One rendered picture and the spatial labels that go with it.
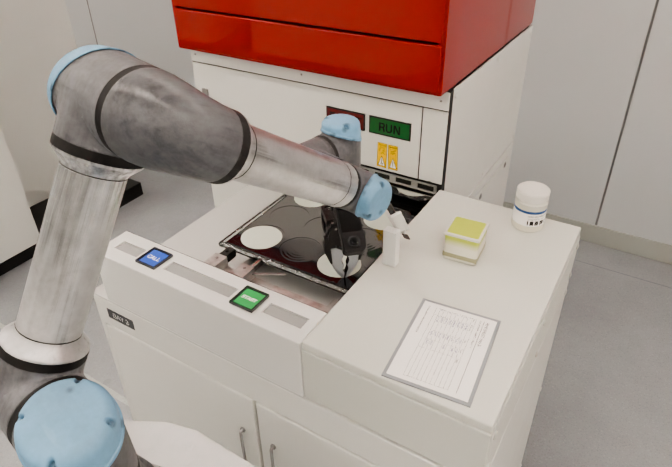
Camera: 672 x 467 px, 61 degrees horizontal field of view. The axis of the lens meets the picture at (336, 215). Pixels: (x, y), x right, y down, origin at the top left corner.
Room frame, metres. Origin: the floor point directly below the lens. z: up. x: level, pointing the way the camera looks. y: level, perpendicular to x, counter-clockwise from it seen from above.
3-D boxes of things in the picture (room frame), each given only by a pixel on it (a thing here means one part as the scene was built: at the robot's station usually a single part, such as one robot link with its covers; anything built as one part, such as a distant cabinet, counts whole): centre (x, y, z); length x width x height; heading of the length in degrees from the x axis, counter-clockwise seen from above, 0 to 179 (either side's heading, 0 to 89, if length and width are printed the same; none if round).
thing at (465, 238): (0.97, -0.27, 1.00); 0.07 x 0.07 x 0.07; 62
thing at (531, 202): (1.08, -0.44, 1.01); 0.07 x 0.07 x 0.10
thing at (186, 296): (0.91, 0.28, 0.89); 0.55 x 0.09 x 0.14; 58
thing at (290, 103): (1.47, 0.07, 1.02); 0.82 x 0.03 x 0.40; 58
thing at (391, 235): (0.96, -0.12, 1.03); 0.06 x 0.04 x 0.13; 148
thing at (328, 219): (1.00, -0.01, 1.05); 0.09 x 0.08 x 0.12; 12
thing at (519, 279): (0.89, -0.25, 0.89); 0.62 x 0.35 x 0.14; 148
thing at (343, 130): (0.99, -0.01, 1.21); 0.09 x 0.08 x 0.11; 136
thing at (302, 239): (1.18, 0.03, 0.90); 0.34 x 0.34 x 0.01; 58
